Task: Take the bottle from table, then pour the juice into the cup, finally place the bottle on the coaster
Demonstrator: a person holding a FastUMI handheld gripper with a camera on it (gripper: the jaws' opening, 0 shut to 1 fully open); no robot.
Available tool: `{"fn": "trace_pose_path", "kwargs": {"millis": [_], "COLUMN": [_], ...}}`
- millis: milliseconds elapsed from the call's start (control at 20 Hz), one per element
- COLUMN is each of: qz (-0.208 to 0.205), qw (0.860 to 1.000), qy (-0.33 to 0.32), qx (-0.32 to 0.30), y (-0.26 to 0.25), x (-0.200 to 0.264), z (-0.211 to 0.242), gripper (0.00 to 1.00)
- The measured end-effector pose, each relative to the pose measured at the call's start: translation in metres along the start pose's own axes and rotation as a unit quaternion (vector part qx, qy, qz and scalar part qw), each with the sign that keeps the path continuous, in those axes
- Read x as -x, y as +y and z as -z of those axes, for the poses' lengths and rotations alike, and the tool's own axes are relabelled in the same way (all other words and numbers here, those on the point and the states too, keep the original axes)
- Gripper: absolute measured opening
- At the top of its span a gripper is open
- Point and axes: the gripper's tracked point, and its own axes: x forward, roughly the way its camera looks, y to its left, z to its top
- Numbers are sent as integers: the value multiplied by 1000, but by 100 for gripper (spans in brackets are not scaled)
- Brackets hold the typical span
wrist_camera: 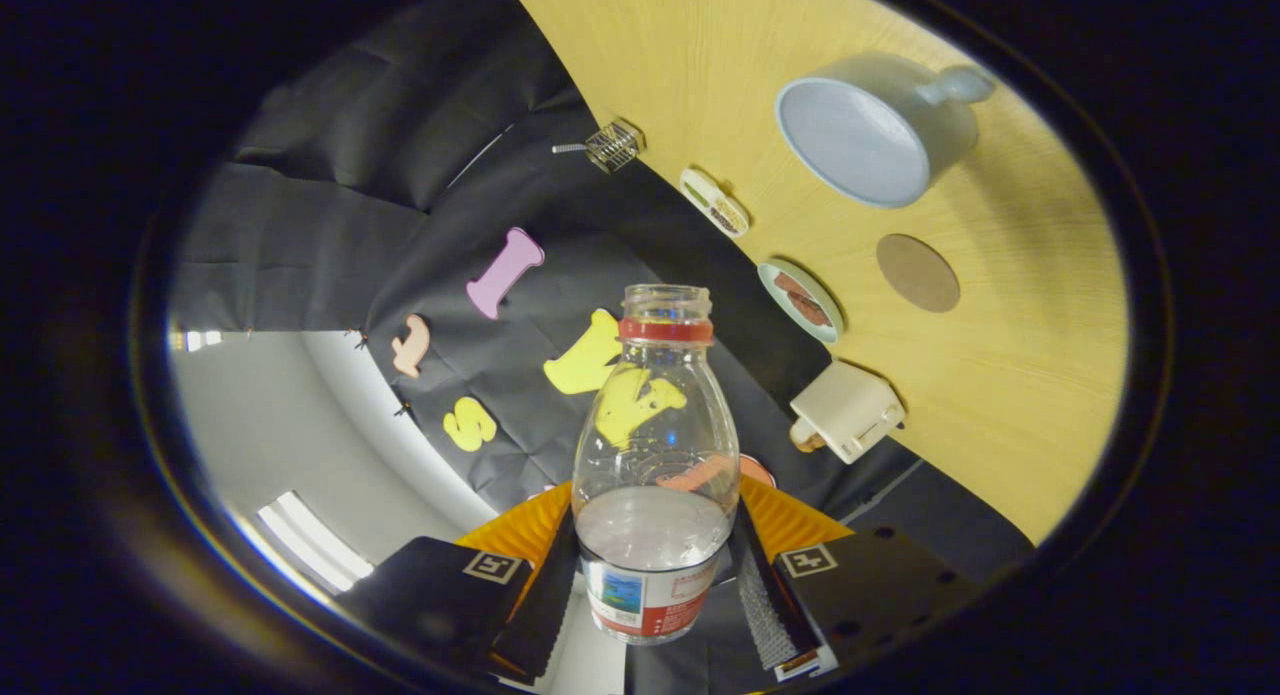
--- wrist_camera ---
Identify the white cup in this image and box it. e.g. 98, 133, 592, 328
775, 53, 996, 210

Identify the wooden table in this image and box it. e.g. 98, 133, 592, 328
498, 0, 1129, 546

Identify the cream toaster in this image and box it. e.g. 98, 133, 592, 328
788, 361, 908, 466

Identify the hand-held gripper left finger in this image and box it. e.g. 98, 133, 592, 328
335, 480, 581, 686

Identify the wire mesh holder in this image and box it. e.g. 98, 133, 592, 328
585, 121, 644, 173

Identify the long ceiling light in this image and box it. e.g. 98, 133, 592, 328
255, 490, 376, 593

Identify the round brown coaster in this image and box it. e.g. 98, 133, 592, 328
876, 234, 962, 314

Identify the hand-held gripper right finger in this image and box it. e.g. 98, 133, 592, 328
730, 475, 979, 684

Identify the white divided snack dish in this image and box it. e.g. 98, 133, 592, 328
679, 168, 751, 239

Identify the pale green plate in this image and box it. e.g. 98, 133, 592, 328
757, 258, 846, 346

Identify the clear plastic juice bottle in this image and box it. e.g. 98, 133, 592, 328
572, 284, 741, 646

